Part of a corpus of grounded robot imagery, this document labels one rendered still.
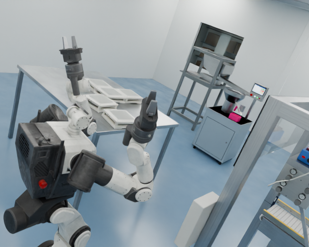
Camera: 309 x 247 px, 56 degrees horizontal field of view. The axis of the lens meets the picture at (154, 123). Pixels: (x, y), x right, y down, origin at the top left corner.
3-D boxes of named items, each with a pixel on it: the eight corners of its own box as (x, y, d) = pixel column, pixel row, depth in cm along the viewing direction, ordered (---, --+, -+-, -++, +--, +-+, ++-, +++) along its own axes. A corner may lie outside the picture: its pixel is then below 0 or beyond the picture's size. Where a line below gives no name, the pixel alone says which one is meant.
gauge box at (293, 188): (271, 187, 182) (287, 161, 175) (277, 184, 190) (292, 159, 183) (305, 210, 170) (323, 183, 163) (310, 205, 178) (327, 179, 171)
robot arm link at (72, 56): (66, 47, 155) (70, 70, 159) (54, 50, 147) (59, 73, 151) (86, 46, 151) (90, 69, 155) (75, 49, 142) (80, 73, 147)
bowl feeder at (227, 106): (212, 107, 483) (221, 86, 469) (221, 106, 511) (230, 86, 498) (238, 120, 458) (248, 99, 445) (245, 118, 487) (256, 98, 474)
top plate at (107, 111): (102, 110, 259) (103, 108, 258) (125, 111, 275) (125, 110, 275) (115, 123, 243) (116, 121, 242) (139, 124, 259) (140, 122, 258)
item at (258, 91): (237, 116, 481) (254, 81, 459) (239, 116, 489) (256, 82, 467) (249, 123, 469) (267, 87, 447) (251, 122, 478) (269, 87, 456)
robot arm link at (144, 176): (153, 165, 121) (158, 194, 133) (146, 150, 129) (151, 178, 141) (129, 173, 120) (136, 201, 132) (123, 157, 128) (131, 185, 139)
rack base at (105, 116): (101, 115, 261) (102, 113, 260) (123, 116, 277) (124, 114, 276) (114, 129, 245) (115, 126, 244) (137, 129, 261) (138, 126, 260)
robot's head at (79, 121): (73, 134, 125) (77, 115, 122) (63, 123, 132) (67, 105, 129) (86, 134, 130) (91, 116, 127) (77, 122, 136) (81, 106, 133)
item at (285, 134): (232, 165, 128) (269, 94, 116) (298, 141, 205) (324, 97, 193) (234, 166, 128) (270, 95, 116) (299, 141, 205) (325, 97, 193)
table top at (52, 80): (16, 67, 313) (17, 63, 312) (98, 74, 396) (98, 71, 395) (95, 135, 230) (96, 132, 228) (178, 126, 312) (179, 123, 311)
